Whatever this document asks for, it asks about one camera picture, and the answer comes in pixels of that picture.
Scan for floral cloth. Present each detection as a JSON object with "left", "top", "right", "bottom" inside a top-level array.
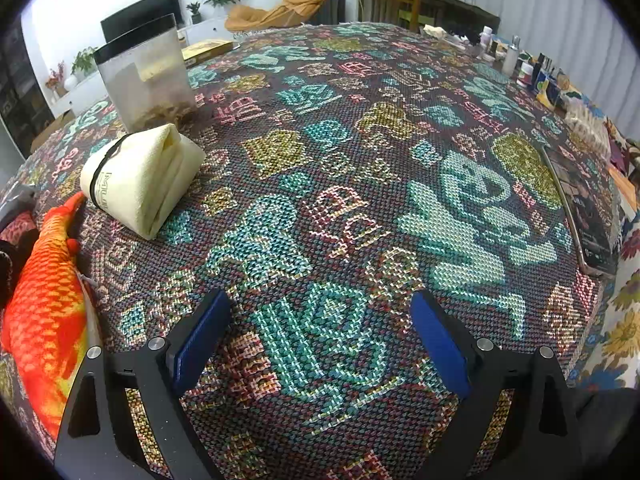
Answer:
[{"left": 565, "top": 115, "right": 640, "bottom": 392}]

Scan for folded cream towel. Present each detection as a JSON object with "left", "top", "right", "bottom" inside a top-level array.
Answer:
[{"left": 80, "top": 123, "right": 207, "bottom": 241}]

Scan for red leopard print pouch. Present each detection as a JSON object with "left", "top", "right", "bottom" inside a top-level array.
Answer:
[{"left": 0, "top": 211, "right": 39, "bottom": 245}]

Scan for flat yellow box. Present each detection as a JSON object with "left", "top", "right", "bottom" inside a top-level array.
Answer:
[{"left": 181, "top": 39, "right": 235, "bottom": 67}]

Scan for pack of white items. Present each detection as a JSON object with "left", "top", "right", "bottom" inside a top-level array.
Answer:
[{"left": 565, "top": 94, "right": 612, "bottom": 157}]

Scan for red flowers in vase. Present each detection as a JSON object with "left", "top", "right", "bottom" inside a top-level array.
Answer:
[{"left": 46, "top": 62, "right": 69, "bottom": 98}]

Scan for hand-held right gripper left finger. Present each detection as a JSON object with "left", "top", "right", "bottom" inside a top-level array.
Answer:
[{"left": 54, "top": 287, "right": 233, "bottom": 480}]

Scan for orange fish plush toy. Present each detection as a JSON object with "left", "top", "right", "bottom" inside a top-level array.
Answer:
[{"left": 0, "top": 191, "right": 103, "bottom": 441}]

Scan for blue box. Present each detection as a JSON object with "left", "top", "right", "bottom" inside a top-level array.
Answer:
[{"left": 537, "top": 72, "right": 566, "bottom": 107}]

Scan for bushy green potted plant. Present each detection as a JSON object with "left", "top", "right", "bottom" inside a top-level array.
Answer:
[{"left": 71, "top": 47, "right": 99, "bottom": 77}]

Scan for black glass display cabinet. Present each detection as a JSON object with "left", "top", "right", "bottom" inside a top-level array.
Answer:
[{"left": 0, "top": 25, "right": 56, "bottom": 161}]

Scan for white bottle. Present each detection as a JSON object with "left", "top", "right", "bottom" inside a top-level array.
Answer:
[{"left": 502, "top": 36, "right": 521, "bottom": 77}]

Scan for clear container with black lid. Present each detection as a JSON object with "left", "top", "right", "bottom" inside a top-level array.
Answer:
[{"left": 94, "top": 13, "right": 197, "bottom": 133}]

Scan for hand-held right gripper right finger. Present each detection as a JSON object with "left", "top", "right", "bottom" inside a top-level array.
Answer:
[{"left": 410, "top": 289, "right": 588, "bottom": 480}]

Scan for orange lounge chair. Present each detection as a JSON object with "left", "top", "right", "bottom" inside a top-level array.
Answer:
[{"left": 225, "top": 0, "right": 333, "bottom": 32}]

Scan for black flat television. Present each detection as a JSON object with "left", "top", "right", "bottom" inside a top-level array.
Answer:
[{"left": 100, "top": 0, "right": 180, "bottom": 43}]

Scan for clear plastic flat package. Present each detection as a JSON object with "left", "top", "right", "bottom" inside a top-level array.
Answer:
[{"left": 542, "top": 145, "right": 621, "bottom": 277}]

